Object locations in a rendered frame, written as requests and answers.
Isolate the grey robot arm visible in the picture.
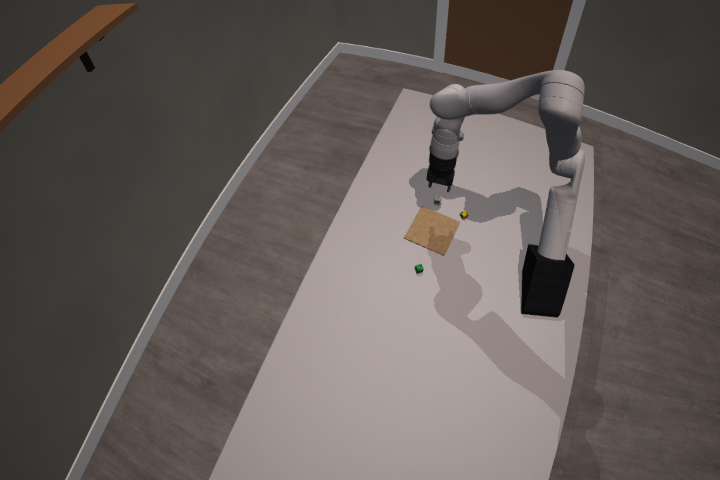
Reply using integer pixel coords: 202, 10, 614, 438
430, 70, 585, 260

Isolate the tan square mat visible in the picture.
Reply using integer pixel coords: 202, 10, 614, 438
404, 206, 460, 256

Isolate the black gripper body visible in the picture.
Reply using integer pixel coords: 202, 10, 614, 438
427, 127, 464, 186

